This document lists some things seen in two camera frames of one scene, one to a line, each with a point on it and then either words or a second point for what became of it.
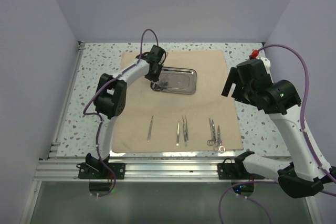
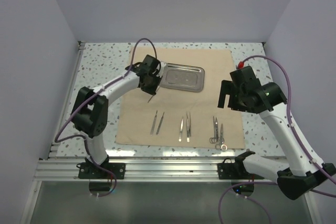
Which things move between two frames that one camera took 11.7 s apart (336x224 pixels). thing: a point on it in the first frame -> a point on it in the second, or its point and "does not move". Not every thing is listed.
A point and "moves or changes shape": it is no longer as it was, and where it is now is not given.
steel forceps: (212, 142) moves or changes shape
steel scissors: (219, 141) moves or changes shape
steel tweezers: (185, 131) -> (188, 127)
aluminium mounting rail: (139, 170) does not move
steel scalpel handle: (148, 136) -> (153, 124)
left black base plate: (97, 170) does not move
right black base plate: (227, 170) does not move
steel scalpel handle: (161, 86) -> (160, 124)
